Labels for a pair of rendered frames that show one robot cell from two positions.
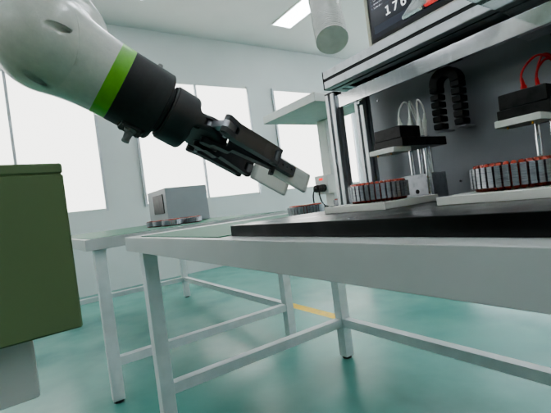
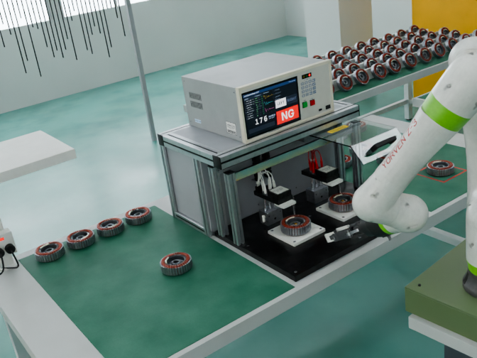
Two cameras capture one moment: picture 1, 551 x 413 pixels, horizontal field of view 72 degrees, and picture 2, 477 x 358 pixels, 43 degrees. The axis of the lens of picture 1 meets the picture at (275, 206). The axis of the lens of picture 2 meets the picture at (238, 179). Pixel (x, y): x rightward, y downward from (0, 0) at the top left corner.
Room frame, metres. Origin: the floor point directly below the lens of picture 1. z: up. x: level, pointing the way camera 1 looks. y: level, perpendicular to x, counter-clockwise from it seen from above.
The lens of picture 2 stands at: (0.88, 1.78, 1.84)
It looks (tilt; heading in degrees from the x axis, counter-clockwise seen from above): 23 degrees down; 271
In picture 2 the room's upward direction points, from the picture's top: 8 degrees counter-clockwise
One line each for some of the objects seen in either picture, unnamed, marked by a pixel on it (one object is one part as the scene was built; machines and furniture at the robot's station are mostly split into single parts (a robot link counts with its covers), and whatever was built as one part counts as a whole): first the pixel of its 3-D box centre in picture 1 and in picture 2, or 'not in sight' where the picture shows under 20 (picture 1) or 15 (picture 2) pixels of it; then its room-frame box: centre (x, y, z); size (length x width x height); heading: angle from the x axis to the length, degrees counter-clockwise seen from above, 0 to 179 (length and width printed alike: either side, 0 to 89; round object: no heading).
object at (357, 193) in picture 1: (378, 191); (295, 224); (0.72, -0.20, 0.80); 0.11 x 0.11 x 0.04
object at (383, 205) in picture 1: (380, 204); (296, 231); (0.72, -0.20, 0.78); 0.15 x 0.15 x 0.01; 34
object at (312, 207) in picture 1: (306, 210); (176, 263); (1.16, -0.09, 0.77); 0.11 x 0.11 x 0.04
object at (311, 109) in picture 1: (323, 157); (23, 212); (1.69, -0.24, 0.98); 0.37 x 0.35 x 0.46; 34
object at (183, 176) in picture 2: not in sight; (187, 188); (1.11, -0.42, 0.91); 0.28 x 0.03 x 0.32; 124
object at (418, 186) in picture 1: (424, 186); (270, 214); (0.80, -0.32, 0.80); 0.08 x 0.05 x 0.06; 34
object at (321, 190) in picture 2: not in sight; (317, 192); (0.60, -0.45, 0.80); 0.08 x 0.05 x 0.06; 34
